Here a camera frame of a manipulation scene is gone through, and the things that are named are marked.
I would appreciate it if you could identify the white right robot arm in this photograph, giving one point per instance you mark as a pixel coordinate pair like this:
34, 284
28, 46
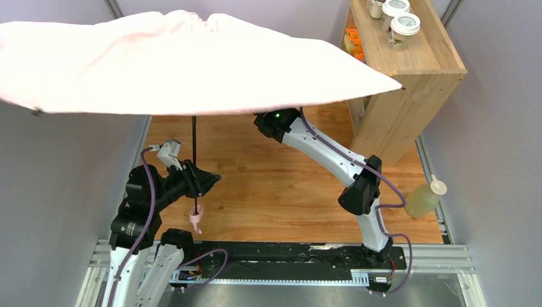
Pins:
359, 175

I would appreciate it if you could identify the orange box on shelf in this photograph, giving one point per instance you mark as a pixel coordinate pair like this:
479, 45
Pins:
353, 44

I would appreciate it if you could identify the middle white lidded cup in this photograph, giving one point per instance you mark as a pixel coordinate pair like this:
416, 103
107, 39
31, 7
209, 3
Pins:
391, 9

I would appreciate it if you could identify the pink folding umbrella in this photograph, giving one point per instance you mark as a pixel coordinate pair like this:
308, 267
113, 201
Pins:
71, 90

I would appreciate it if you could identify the white lidded cup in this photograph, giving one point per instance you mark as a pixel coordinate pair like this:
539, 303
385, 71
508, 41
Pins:
391, 9
374, 8
403, 28

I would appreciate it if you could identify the aluminium frame rail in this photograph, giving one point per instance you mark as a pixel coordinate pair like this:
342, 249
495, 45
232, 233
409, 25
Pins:
437, 275

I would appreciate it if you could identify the green juice bottle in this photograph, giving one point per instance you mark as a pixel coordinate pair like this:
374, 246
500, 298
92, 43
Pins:
425, 198

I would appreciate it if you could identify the front white lidded cup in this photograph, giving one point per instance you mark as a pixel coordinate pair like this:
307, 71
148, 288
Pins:
403, 28

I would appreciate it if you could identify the back white lidded cup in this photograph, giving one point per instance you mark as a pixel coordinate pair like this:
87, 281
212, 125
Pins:
374, 8

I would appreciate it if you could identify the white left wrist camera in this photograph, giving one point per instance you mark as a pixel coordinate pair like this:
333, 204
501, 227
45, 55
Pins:
168, 154

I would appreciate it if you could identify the wooden shelf unit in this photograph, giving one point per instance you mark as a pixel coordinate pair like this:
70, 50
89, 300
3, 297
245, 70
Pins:
429, 70

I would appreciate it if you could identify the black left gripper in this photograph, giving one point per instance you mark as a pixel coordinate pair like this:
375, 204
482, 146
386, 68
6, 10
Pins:
193, 180

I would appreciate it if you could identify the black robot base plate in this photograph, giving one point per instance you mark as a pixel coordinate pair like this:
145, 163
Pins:
286, 262

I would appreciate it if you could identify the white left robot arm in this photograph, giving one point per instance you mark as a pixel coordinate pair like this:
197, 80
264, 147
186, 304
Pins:
135, 226

